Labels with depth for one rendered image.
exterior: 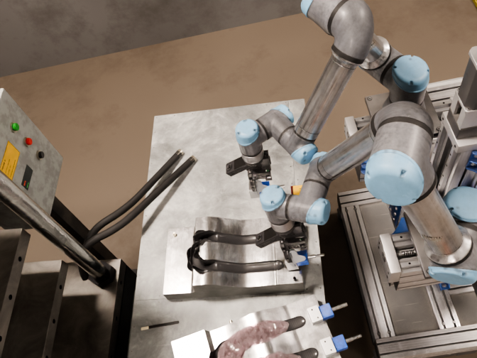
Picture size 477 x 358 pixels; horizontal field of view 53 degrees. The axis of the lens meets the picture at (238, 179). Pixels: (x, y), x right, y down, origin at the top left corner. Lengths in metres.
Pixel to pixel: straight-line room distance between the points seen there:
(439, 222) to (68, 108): 3.02
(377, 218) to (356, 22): 1.41
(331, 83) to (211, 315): 0.91
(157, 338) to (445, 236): 1.05
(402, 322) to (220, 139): 1.15
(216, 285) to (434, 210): 0.82
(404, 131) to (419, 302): 1.45
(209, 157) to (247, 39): 1.79
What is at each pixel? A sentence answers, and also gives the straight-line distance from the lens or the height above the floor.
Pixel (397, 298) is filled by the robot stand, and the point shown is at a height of 0.21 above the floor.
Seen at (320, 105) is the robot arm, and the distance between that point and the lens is 1.39.
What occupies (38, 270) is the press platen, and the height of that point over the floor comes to 1.04.
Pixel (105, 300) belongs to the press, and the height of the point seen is 0.79.
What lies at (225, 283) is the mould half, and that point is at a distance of 1.68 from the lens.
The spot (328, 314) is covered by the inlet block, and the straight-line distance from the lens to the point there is 1.66.
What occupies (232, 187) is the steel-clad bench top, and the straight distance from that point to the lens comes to 1.97.
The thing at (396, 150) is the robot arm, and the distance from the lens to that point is 1.01.
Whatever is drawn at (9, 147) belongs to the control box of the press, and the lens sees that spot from 1.68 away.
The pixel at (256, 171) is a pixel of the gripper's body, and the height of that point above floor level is 1.09.
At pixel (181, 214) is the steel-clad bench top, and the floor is 0.80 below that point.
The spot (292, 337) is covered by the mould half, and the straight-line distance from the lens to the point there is 1.65.
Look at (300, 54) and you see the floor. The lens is 3.54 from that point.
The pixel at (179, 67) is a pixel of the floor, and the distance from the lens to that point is 3.66.
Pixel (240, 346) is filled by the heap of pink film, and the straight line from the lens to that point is 1.63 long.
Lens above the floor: 2.46
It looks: 57 degrees down
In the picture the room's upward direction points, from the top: 18 degrees counter-clockwise
